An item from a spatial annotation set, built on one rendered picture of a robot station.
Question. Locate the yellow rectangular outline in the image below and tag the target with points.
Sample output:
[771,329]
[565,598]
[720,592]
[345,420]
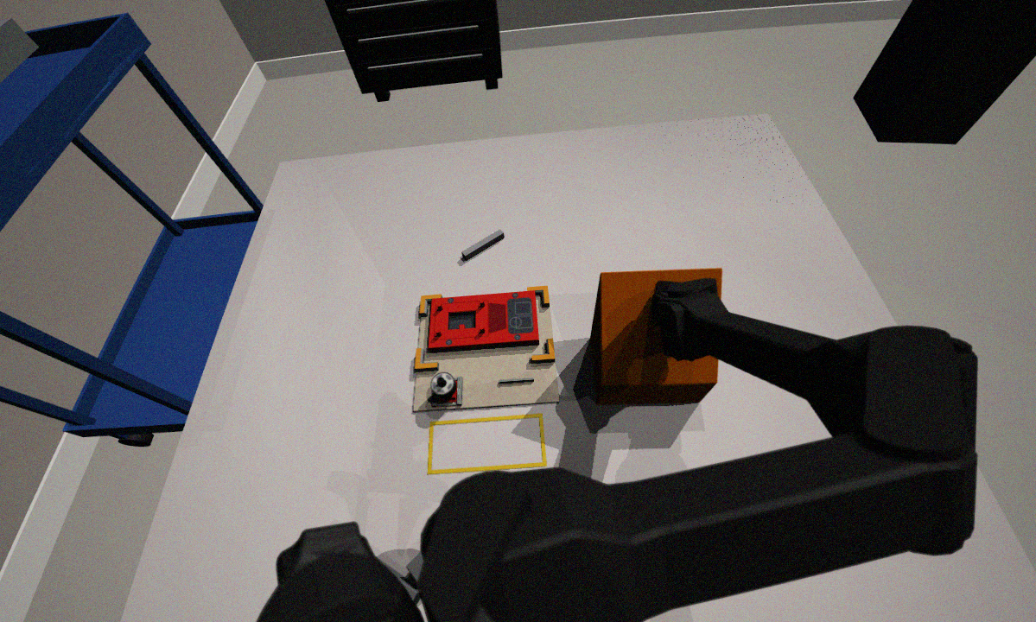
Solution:
[486,468]

